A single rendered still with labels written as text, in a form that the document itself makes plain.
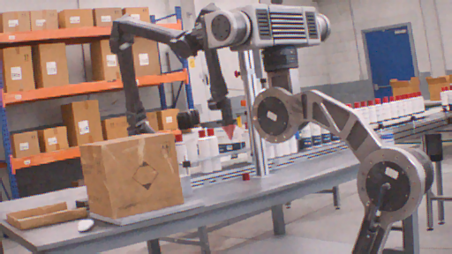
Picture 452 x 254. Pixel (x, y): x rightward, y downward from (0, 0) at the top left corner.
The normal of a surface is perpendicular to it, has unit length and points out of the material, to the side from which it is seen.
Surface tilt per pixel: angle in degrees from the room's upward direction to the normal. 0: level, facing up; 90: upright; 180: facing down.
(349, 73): 90
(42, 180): 90
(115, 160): 90
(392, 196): 90
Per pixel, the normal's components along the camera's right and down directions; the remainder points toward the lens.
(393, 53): -0.69, 0.14
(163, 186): 0.57, -0.04
